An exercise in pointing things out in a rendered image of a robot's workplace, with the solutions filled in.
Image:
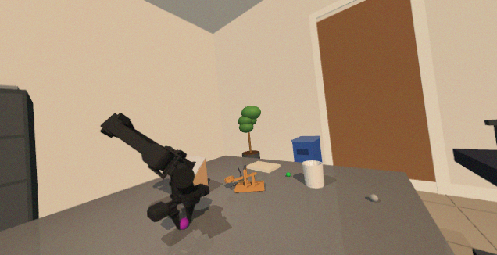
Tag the magenta ball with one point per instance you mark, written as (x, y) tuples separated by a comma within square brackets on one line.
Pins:
[(184, 223)]

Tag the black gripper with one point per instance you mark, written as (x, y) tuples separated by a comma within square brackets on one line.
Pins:
[(160, 210)]

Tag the white cup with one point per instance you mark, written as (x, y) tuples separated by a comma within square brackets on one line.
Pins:
[(313, 173)]

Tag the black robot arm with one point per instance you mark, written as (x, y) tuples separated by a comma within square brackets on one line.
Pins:
[(172, 162)]

